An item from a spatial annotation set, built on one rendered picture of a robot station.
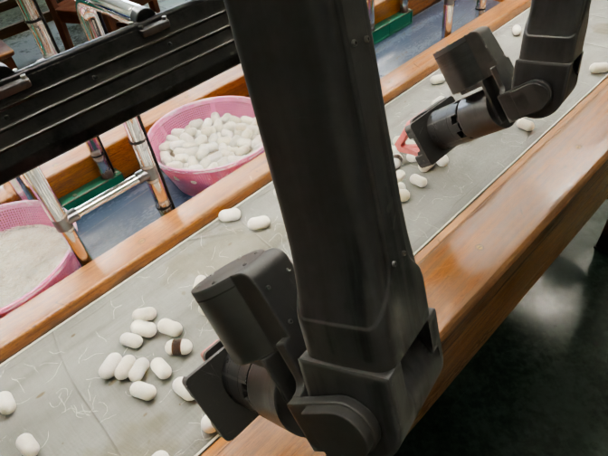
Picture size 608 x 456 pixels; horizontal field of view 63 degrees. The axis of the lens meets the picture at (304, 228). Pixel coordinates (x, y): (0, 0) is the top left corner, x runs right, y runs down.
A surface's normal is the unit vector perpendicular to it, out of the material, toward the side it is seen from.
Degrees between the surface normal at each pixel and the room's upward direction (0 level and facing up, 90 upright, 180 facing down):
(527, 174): 0
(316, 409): 40
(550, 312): 0
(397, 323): 72
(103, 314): 0
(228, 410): 50
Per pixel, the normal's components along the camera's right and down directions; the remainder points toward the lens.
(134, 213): -0.11, -0.72
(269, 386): -0.88, -0.18
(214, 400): 0.47, -0.11
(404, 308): 0.80, 0.04
